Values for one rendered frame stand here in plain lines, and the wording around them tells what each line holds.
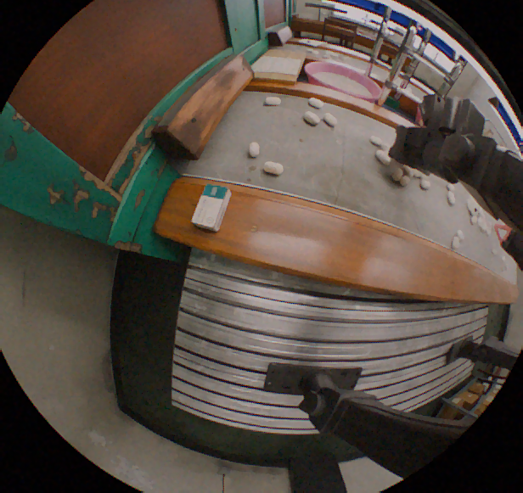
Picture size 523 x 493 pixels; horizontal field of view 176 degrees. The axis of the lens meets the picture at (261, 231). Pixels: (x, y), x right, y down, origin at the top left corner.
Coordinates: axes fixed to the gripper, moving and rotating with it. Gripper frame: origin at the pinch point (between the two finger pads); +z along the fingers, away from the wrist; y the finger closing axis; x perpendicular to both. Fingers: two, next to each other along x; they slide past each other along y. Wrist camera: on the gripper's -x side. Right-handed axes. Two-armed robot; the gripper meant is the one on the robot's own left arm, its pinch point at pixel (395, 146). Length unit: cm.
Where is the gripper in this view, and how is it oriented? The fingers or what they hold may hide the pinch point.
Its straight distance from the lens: 44.3
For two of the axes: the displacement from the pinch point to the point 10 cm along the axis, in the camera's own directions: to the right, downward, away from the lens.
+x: -1.4, 8.1, 5.6
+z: 2.3, -5.3, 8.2
